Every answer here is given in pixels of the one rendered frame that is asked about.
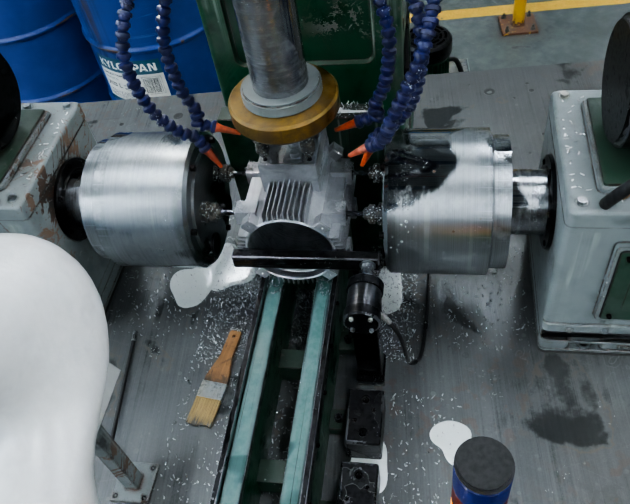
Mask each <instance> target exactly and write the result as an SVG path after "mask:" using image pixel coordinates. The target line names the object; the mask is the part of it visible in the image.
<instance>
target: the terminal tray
mask: <svg viewBox="0 0 630 504"><path fill-rule="evenodd" d="M314 137H315V138H314V141H315V149H316V150H315V151H316V153H315V151H314V153H313V156H312V157H311V158H312V159H311V161H309V160H308V157H306V156H305V155H304V153H302V152H301V148H300V142H298V143H294V144H288V145H281V148H280V146H279V145H269V146H270V150H269V155H268V156H267V161H264V159H263V158H262V157H261V156H259V160H258V163H257V166H258V170H259V174H260V178H261V182H262V186H263V190H264V191H265V192H267V189H268V185H269V183H270V184H271V187H273V183H274V182H275V183H276V187H277V186H278V182H279V181H280V183H281V186H283V181H284V180H285V182H286V186H288V182H289V180H290V182H291V186H293V183H294V180H295V181H296V185H297V186H298V185H299V181H301V184H302V187H304V183H305V182H306V184H307V188H308V189H309V187H310V183H312V188H313V190H314V191H317V192H319V193H320V192H321V191H323V186H324V181H325V176H326V172H325V171H327V168H326V167H327V166H328V164H327V162H329V161H328V157H329V150H328V149H329V148H330V147H329V140H328V136H327V131H326V128H325V129H324V130H322V131H321V132H320V133H318V134H317V135H315V136H314ZM316 141H317V142H318V143H317V142H316ZM282 148H283V150H282ZM279 150H280V151H279ZM270 152H271V153H272V154H274V155H272V154H271V153H270ZM276 152H277V153H276ZM277 154H278V156H279V157H277ZM283 155H284V156H283ZM314 156H315V157H314ZM276 158H277V159H276ZM271 159H272V160H273V161H271ZM303 160H304V163H301V162H303ZM276 162H278V163H276Z"/></svg>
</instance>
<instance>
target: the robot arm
mask: <svg viewBox="0 0 630 504"><path fill-rule="evenodd" d="M108 365H109V337H108V326H107V320H106V316H105V311H104V307H103V304H102V301H101V298H100V295H99V293H98V291H97V289H96V287H95V285H94V283H93V281H92V279H91V277H90V276H89V275H88V273H87V272H86V270H85V269H84V268H83V267H82V266H81V265H80V263H79V262H78V261H77V260H76V259H75V258H73V257H72V256H71V255H70V254H68V253H67V252H66V251H64V250H63V249H62V248H60V247H59V246H57V245H55V244H53V243H51V242H49V241H46V240H44V239H41V238H38V237H35V236H32V235H26V234H18V233H0V504H100V502H99V499H98V496H97V491H96V484H95V473H94V457H95V446H96V438H97V432H98V425H99V419H100V412H101V406H102V401H103V396H104V390H105V385H106V379H107V373H108Z"/></svg>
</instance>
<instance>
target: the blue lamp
mask: <svg viewBox="0 0 630 504"><path fill-rule="evenodd" d="M512 483H513V480H512V482H511V484H510V485H509V486H508V487H507V488H506V489H505V490H504V491H502V492H500V493H497V494H493V495H482V494H478V493H475V492H473V491H471V490H469V489H468V488H466V487H465V486H464V485H463V484H462V483H461V482H460V481H459V479H458V477H457V475H456V473H455V470H454V464H453V477H452V484H453V489H454V492H455V494H456V496H457V497H458V499H459V500H460V501H461V502H462V503H463V504H504V503H505V502H506V501H507V499H508V497H509V494H510V491H511V487H512Z"/></svg>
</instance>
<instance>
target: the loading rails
mask: <svg viewBox="0 0 630 504"><path fill-rule="evenodd" d="M359 273H361V270H339V274H338V275H337V276H336V277H334V278H333V279H331V280H329V279H327V278H326V277H324V276H322V275H321V276H320V277H319V279H323V278H324V280H325V281H323V280H318V282H316V278H314V283H312V280H311V279H310V280H309V284H308V283H307V280H305V282H304V284H303V282H302V280H300V283H299V284H298V282H297V280H295V284H293V281H292V279H290V283H288V280H287V279H285V282H283V279H282V278H281V277H280V284H279V281H278V278H277V277H276V276H274V275H272V274H270V276H272V277H270V278H269V276H267V277H266V278H264V277H262V278H261V282H260V287H259V291H258V295H257V299H256V304H255V308H254V312H253V317H252V321H251V325H250V329H249V334H248V338H247V342H246V347H245V351H244V355H243V360H242V364H241V368H240V372H239V377H238V381H237V385H236V390H235V394H234V398H233V402H232V407H231V411H230V415H229V420H228V424H227V428H226V433H225V437H224V441H223V445H222V450H221V454H220V458H219V463H218V467H217V471H216V475H215V480H214V484H213V488H212V493H211V497H210V501H209V504H259V501H260V496H261V491H263V492H274V493H281V497H280V503H279V504H337V501H329V500H321V498H322V490H323V482H324V474H325V466H326V458H327V450H328V443H329V435H330V433H331V434H344V433H345V424H346V415H347V409H333V403H334V395H335V387H336V380H337V372H338V364H339V356H340V354H349V355H356V354H355V347H354V341H353V339H351V338H350V336H349V332H343V325H344V324H343V313H344V309H345V308H346V301H347V292H346V289H347V282H348V279H349V278H350V277H351V276H353V275H356V274H359ZM274 277H275V278H274ZM272 280H273V284H275V285H279V286H278V287H275V286H272V285H273V284H272V283H271V281H272ZM327 280H329V281H328V282H329V283H326V281H327ZM269 283H270V284H269ZM321 283H322V284H321ZM330 283H331V285H330ZM320 284H321V286H322V287H323V288H322V290H321V289H320ZM267 285H268V286H267ZM270 286H271V287H270ZM269 287H270V288H269ZM325 287H327V288H325ZM280 288H281V289H282V290H281V292H280ZM324 288H325V289H324ZM299 289H315V293H314V299H313V305H312V311H311V317H310V323H309V329H308V335H307V341H306V347H305V350H289V349H288V345H289V339H290V334H291V328H292V323H293V318H294V312H295V307H296V301H297V295H298V291H299ZM319 289H320V290H319ZM328 290H329V292H328ZM330 290H331V291H330ZM274 291H275V292H276V291H277V292H276V293H275V294H272V293H274ZM326 291H327V293H326ZM271 292H272V293H271ZM320 292H321V293H320ZM322 292H324V293H322ZM325 294H326V295H325ZM329 294H330V295H329ZM282 379H287V380H300V383H299V389H298V395H297V401H296V407H295V413H294V419H293V425H292V431H291V437H290V443H289V449H288V455H287V460H274V459H267V458H268V452H269V447H270V442H271V436H272V431H273V425H274V420H275V415H276V409H277V404H278V398H279V393H280V388H281V382H282Z"/></svg>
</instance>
